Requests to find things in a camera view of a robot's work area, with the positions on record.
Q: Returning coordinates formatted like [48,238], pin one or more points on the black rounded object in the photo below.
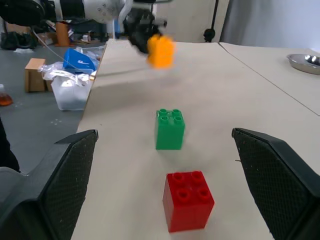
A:
[7,150]

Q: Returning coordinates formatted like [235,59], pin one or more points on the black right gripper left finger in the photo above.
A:
[62,182]

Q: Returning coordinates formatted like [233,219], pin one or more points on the green toy brick cube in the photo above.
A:
[170,132]

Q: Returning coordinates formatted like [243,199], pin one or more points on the white plastic bin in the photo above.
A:
[71,96]

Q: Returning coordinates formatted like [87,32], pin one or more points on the crumpled clear plastic bag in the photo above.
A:
[62,73]

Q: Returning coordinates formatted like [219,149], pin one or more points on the blue cardboard box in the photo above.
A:
[77,61]

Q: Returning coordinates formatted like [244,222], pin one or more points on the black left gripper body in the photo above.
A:
[142,22]

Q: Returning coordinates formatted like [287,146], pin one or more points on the red toy brick cube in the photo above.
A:
[187,207]

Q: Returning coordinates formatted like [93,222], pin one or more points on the black stand pole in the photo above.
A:
[211,32]

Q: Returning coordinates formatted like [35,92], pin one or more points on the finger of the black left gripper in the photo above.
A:
[140,46]

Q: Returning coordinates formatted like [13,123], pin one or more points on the orange toy brick cube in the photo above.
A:
[161,53]

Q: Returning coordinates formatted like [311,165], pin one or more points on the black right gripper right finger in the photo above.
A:
[277,185]

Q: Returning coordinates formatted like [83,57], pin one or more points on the black bag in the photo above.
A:
[17,40]

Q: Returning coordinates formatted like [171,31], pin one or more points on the shiny metal bowl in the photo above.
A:
[306,63]

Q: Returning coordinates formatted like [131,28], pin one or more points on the bottle with orange liquid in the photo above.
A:
[5,98]

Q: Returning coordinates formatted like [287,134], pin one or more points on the brown cardboard box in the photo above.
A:
[33,77]

